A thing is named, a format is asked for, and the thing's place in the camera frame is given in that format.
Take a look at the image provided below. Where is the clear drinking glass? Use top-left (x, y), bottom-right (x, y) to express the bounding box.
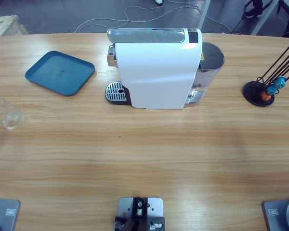
top-left (0, 96), bottom-right (25, 131)

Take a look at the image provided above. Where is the silver coffee machine lever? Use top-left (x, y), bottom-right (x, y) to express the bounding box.
top-left (107, 28), bottom-right (189, 43)

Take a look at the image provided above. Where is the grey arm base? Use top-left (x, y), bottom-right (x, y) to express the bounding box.
top-left (0, 197), bottom-right (22, 231)
top-left (262, 198), bottom-right (289, 231)

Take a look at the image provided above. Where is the white capsule coffee machine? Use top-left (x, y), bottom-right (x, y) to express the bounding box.
top-left (106, 27), bottom-right (205, 111)

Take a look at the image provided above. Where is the blue plastic tray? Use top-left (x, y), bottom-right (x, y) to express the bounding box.
top-left (25, 50), bottom-right (97, 97)

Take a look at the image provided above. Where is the light wooden crate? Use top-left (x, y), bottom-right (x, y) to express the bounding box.
top-left (0, 14), bottom-right (29, 38)

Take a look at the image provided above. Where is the black drip tray metal grate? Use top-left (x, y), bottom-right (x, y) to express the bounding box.
top-left (105, 81), bottom-right (132, 106)

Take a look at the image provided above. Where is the clear water tank black lid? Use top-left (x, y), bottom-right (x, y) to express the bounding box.
top-left (194, 42), bottom-right (225, 93)

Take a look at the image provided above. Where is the black capsule holder with rods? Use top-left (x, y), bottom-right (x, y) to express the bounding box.
top-left (242, 40), bottom-right (289, 107)

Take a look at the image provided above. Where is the black chair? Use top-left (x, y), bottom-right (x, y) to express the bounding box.
top-left (242, 0), bottom-right (264, 19)

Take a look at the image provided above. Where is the grey plate mount black post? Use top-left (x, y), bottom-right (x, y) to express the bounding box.
top-left (114, 196), bottom-right (166, 231)

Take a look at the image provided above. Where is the long white floor cable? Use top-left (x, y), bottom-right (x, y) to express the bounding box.
top-left (74, 0), bottom-right (201, 33)

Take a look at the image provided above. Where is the grey metal post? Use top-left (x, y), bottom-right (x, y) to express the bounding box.
top-left (197, 0), bottom-right (211, 31)

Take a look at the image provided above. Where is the short white floor cable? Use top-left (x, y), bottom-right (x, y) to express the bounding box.
top-left (204, 14), bottom-right (232, 34)

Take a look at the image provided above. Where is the black floor cable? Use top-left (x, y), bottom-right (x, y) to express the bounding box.
top-left (230, 16), bottom-right (248, 34)

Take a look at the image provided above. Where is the white metal frame leg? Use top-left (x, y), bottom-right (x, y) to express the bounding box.
top-left (250, 0), bottom-right (280, 36)

